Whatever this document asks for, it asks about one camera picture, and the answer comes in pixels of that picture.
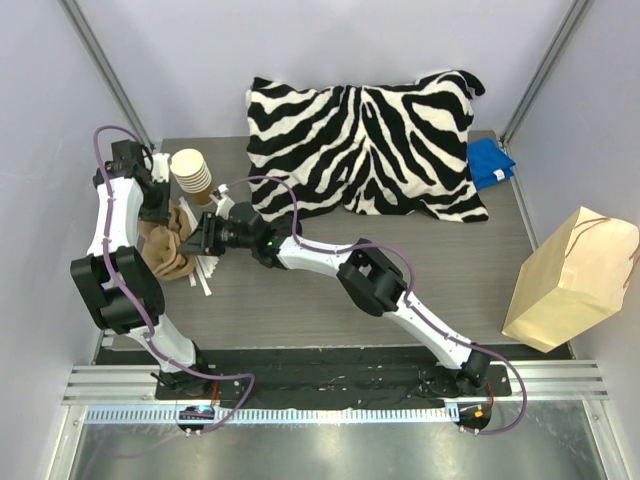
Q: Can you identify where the single brown cardboard cup carrier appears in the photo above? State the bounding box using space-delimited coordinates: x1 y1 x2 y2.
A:
138 201 191 269

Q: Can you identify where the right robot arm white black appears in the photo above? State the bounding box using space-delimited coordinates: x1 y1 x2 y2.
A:
178 202 491 395

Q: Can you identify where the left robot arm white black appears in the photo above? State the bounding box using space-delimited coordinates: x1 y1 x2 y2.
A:
70 140 213 399

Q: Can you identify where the white wrapped straws bundle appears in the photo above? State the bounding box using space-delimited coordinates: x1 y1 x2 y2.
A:
179 197 219 296

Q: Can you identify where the stack of brown paper cups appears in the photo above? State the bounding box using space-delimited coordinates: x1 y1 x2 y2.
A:
169 148 213 206

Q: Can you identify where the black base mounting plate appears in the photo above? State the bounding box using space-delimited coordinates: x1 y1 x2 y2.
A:
94 344 516 406

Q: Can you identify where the zebra print pillow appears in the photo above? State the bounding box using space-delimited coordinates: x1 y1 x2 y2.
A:
246 70 489 223

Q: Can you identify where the blue cloth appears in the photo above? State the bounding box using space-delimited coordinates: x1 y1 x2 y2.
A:
467 138 515 190

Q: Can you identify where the brown paper bag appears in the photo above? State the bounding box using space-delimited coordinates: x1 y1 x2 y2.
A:
502 207 639 353

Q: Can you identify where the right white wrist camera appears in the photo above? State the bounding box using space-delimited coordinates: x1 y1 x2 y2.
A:
210 184 236 220

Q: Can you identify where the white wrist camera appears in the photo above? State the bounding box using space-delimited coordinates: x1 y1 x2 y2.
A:
151 153 170 183
210 184 236 220

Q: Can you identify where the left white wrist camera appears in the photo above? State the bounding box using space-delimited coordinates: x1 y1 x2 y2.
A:
151 153 170 183

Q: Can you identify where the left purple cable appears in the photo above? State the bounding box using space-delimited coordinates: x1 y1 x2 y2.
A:
93 124 256 439

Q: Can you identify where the left aluminium frame post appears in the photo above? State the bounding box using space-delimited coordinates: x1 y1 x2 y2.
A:
58 0 157 151

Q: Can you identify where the aluminium frame post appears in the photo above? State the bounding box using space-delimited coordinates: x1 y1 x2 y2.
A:
499 0 594 147
58 0 157 151

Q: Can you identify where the white slotted cable duct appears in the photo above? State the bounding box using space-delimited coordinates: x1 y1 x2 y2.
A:
84 404 459 426

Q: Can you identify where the right aluminium frame post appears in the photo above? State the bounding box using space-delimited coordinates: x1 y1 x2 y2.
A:
499 0 594 147

